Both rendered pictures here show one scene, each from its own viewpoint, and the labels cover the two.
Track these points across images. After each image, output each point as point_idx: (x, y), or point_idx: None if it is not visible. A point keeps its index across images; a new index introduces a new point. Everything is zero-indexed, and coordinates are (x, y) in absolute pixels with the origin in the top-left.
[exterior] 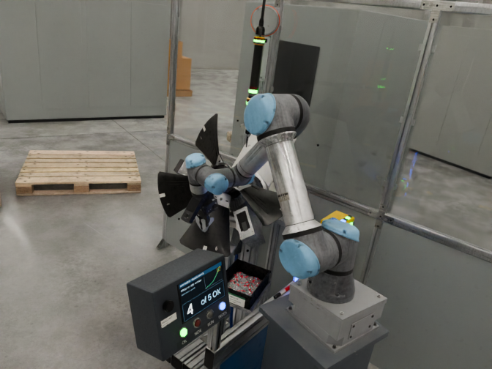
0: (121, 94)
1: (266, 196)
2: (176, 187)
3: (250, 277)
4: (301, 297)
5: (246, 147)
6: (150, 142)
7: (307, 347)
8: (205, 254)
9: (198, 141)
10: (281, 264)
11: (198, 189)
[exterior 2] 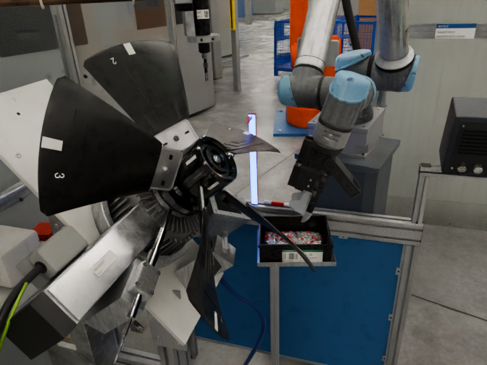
0: None
1: (228, 138)
2: (211, 268)
3: (271, 241)
4: (371, 129)
5: (19, 163)
6: None
7: (392, 146)
8: (465, 105)
9: (55, 193)
10: (31, 360)
11: (346, 132)
